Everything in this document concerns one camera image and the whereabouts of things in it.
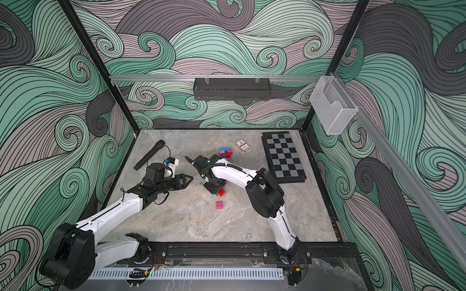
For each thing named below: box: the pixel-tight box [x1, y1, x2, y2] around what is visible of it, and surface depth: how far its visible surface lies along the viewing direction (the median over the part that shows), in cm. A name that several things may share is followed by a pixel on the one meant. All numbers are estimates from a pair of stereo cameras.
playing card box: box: [234, 138, 251, 153], surface depth 112 cm
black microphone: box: [133, 139, 166, 171], surface depth 109 cm
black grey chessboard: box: [261, 130, 308, 184], surface depth 106 cm
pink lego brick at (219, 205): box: [215, 200, 224, 210], surface depth 88 cm
